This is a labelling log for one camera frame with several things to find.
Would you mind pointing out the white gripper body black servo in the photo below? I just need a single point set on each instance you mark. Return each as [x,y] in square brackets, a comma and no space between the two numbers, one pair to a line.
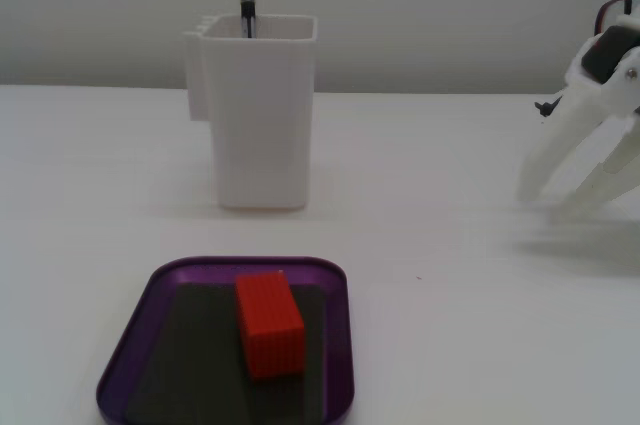
[607,90]

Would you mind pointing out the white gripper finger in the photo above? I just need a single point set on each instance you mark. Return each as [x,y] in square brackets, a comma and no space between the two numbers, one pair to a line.
[605,177]
[555,150]

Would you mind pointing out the red cube block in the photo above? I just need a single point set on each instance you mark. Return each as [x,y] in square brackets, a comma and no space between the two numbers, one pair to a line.
[272,330]

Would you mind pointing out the white plastic pen holder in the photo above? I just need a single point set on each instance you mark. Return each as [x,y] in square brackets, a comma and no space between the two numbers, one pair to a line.
[262,120]

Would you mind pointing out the purple metal tray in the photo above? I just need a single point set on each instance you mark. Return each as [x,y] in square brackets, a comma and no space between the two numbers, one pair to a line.
[150,310]

